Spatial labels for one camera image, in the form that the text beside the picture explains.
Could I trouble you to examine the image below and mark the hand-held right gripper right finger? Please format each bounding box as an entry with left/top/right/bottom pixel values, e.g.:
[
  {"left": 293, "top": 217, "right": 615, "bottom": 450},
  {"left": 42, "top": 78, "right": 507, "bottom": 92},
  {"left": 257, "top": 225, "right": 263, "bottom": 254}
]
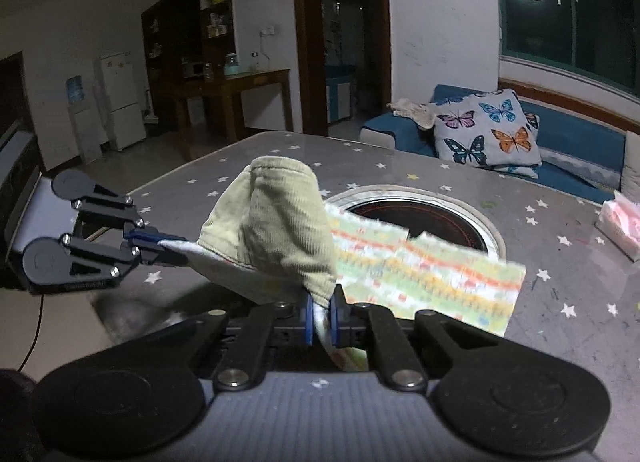
[{"left": 329, "top": 287, "right": 507, "bottom": 391}]

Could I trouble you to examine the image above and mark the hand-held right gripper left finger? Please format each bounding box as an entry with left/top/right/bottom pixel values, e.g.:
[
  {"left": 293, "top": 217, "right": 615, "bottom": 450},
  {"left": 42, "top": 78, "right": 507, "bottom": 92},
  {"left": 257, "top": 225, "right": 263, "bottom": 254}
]
[{"left": 135, "top": 298, "right": 317, "bottom": 392}]

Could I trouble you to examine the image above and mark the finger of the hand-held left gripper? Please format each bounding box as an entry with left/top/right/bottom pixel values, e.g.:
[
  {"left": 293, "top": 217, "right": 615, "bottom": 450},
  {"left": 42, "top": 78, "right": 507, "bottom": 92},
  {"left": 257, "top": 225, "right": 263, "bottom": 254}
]
[
  {"left": 62, "top": 236, "right": 190, "bottom": 289},
  {"left": 74, "top": 183, "right": 162, "bottom": 240}
]

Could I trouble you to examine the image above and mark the patterned green children's shirt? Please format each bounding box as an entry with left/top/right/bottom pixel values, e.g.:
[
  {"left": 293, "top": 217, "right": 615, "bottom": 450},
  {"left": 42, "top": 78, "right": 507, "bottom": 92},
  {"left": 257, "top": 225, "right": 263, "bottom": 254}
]
[{"left": 161, "top": 155, "right": 527, "bottom": 373}]

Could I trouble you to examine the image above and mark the water dispenser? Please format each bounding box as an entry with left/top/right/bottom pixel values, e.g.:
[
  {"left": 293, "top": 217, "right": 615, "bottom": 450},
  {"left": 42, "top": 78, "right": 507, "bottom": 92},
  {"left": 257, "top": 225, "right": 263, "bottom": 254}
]
[{"left": 65, "top": 74, "right": 109, "bottom": 166}]

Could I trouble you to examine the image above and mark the white refrigerator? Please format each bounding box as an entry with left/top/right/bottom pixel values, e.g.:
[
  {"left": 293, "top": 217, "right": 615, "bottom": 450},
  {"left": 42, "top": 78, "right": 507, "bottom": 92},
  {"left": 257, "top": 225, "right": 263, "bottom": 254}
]
[{"left": 97, "top": 49, "right": 149, "bottom": 151}]

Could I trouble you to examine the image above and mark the round built-in table stove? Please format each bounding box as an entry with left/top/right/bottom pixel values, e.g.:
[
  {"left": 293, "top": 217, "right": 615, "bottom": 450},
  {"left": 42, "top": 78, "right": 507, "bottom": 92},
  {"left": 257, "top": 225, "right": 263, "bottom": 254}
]
[{"left": 325, "top": 185, "right": 507, "bottom": 264}]

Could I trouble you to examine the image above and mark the wooden side table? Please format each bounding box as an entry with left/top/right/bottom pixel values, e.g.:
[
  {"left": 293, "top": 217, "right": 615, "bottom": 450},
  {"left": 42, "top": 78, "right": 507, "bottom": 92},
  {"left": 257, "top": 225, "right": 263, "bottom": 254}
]
[{"left": 165, "top": 68, "right": 293, "bottom": 144}]

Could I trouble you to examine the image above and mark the dark wooden shelf cabinet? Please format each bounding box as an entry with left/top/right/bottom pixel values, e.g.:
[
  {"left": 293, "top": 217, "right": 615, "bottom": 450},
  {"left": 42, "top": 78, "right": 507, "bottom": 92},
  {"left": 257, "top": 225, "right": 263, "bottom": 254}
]
[{"left": 141, "top": 0, "right": 237, "bottom": 135}]

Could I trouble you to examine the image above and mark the beige crumpled cloth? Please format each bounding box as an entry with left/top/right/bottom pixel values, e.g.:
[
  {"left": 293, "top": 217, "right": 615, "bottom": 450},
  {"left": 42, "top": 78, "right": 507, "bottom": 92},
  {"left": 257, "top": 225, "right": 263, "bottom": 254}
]
[{"left": 387, "top": 98, "right": 437, "bottom": 130}]

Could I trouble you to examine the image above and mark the blue cabinet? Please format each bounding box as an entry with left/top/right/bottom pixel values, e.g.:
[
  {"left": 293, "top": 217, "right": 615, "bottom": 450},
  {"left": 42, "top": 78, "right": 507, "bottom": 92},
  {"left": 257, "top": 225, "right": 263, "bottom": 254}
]
[{"left": 324, "top": 66, "right": 354, "bottom": 124}]

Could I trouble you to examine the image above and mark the butterfly print pillow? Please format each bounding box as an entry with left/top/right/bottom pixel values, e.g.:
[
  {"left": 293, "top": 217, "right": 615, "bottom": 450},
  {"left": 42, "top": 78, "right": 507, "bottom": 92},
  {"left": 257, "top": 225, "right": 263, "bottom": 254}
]
[{"left": 432, "top": 88, "right": 544, "bottom": 179}]

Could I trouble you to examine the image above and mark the blue sofa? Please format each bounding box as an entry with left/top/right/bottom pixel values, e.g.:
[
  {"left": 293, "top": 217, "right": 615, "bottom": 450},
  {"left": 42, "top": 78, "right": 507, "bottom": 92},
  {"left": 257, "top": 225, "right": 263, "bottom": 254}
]
[{"left": 360, "top": 84, "right": 632, "bottom": 204}]

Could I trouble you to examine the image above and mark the tissue box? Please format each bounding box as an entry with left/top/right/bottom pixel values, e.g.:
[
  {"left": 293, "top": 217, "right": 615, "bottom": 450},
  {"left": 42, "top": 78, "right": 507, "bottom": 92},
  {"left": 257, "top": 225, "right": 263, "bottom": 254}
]
[{"left": 595, "top": 191, "right": 640, "bottom": 263}]

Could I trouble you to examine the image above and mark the grey cushion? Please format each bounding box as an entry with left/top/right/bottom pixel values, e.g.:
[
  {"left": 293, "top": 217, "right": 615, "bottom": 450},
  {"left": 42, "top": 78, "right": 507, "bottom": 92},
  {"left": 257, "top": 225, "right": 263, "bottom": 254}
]
[{"left": 620, "top": 131, "right": 640, "bottom": 194}]

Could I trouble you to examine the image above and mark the dark window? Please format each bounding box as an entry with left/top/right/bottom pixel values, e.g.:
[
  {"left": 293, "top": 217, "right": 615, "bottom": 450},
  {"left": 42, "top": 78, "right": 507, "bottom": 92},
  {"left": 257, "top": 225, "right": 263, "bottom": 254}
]
[{"left": 495, "top": 0, "right": 640, "bottom": 94}]

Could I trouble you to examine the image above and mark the black cable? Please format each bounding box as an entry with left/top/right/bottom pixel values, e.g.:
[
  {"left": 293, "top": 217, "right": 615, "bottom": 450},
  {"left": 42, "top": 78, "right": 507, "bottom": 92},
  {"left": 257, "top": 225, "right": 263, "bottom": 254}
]
[{"left": 17, "top": 292, "right": 47, "bottom": 374}]

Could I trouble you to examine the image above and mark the brown wooden door frame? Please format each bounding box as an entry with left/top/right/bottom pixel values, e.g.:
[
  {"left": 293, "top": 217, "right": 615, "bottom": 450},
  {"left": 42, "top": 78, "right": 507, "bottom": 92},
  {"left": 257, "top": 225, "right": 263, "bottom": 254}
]
[{"left": 290, "top": 0, "right": 394, "bottom": 138}]

